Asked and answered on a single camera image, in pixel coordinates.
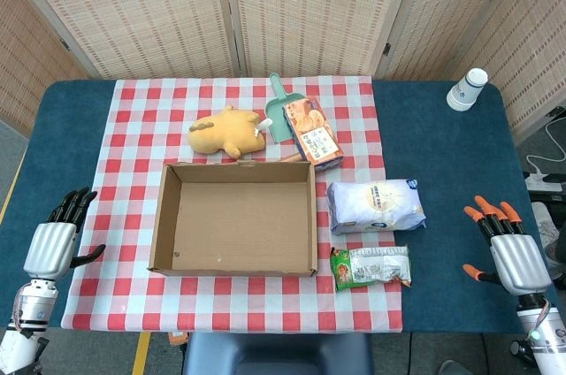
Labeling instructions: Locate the right orange-tipped robot hand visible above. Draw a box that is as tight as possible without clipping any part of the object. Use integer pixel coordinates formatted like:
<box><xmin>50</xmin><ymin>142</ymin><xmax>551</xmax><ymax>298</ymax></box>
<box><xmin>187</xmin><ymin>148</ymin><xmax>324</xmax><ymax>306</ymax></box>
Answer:
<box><xmin>462</xmin><ymin>195</ymin><xmax>553</xmax><ymax>296</ymax></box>

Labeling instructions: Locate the left black-fingered robot hand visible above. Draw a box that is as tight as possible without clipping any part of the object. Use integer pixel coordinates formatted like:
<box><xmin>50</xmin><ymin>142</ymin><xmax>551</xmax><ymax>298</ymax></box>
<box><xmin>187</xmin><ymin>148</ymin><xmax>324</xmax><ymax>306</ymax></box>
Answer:
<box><xmin>22</xmin><ymin>186</ymin><xmax>107</xmax><ymax>281</ymax></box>

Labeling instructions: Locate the green snack packet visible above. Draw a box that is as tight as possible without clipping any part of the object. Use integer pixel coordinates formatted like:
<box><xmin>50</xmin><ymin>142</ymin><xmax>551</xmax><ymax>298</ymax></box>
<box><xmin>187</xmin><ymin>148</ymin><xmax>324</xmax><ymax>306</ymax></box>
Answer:
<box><xmin>329</xmin><ymin>244</ymin><xmax>413</xmax><ymax>293</ymax></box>

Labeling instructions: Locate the white blue snack bag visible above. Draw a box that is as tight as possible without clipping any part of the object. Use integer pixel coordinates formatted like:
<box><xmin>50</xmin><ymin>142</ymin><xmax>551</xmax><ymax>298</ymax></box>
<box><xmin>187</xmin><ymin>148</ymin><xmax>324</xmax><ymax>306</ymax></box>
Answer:
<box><xmin>325</xmin><ymin>178</ymin><xmax>428</xmax><ymax>236</ymax></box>

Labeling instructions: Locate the open brown cardboard box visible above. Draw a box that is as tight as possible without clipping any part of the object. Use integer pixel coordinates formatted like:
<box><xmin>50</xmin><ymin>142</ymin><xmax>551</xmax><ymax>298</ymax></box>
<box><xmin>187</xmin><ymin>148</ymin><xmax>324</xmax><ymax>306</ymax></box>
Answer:
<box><xmin>147</xmin><ymin>160</ymin><xmax>319</xmax><ymax>279</ymax></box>

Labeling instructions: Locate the orange biscuit box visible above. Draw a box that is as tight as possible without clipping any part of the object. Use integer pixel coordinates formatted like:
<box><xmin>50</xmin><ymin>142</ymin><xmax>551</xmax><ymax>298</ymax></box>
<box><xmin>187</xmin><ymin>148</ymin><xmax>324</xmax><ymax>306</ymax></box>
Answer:
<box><xmin>281</xmin><ymin>96</ymin><xmax>346</xmax><ymax>172</ymax></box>

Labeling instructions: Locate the white power strip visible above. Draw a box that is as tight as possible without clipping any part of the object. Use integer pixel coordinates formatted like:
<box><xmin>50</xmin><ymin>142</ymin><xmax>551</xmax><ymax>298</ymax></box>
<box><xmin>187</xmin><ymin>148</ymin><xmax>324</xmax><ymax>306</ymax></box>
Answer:
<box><xmin>524</xmin><ymin>171</ymin><xmax>565</xmax><ymax>193</ymax></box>

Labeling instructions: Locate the black caster wheel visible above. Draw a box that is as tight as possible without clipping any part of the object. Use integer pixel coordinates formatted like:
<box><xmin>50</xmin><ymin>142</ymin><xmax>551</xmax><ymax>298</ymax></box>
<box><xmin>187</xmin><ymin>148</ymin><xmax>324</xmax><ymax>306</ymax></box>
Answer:
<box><xmin>509</xmin><ymin>338</ymin><xmax>532</xmax><ymax>365</ymax></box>

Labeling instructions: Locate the red white checkered tablecloth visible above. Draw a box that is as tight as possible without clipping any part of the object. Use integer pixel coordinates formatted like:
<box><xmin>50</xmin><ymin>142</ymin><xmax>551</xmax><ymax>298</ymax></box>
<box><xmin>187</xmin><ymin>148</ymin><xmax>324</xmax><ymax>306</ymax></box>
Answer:
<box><xmin>60</xmin><ymin>75</ymin><xmax>404</xmax><ymax>334</ymax></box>

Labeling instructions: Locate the dark blue table cover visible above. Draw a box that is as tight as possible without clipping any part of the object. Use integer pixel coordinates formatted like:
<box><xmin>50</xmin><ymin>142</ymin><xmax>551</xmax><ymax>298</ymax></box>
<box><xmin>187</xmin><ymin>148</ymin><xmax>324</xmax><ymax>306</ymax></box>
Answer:
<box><xmin>0</xmin><ymin>78</ymin><xmax>563</xmax><ymax>334</ymax></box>

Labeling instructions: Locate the white paper cup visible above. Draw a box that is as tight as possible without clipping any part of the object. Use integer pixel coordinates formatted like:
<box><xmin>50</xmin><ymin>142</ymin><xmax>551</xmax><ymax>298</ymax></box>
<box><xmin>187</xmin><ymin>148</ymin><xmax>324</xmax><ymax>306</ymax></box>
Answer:
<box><xmin>445</xmin><ymin>67</ymin><xmax>489</xmax><ymax>112</ymax></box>

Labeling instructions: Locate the yellow plush toy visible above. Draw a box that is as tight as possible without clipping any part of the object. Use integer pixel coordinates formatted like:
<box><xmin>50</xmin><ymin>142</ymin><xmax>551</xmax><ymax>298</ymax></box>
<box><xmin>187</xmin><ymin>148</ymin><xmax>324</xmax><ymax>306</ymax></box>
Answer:
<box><xmin>187</xmin><ymin>104</ymin><xmax>275</xmax><ymax>160</ymax></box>

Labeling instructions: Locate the woven folding screen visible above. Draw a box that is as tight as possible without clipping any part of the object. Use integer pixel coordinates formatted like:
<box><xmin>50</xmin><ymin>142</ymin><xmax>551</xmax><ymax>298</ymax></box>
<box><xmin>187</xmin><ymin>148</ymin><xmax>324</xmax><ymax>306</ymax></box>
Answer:
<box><xmin>0</xmin><ymin>0</ymin><xmax>566</xmax><ymax>142</ymax></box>

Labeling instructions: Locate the green plastic dustpan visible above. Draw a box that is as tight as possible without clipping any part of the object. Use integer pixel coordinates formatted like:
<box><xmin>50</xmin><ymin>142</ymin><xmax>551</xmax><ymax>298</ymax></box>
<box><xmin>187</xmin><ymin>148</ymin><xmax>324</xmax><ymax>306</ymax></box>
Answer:
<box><xmin>264</xmin><ymin>72</ymin><xmax>307</xmax><ymax>146</ymax></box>

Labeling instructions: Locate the white power cable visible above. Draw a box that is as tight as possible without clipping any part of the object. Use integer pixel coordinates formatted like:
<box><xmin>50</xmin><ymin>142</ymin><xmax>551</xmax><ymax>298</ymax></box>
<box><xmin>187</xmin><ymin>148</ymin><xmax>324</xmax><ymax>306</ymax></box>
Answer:
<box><xmin>525</xmin><ymin>117</ymin><xmax>566</xmax><ymax>178</ymax></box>

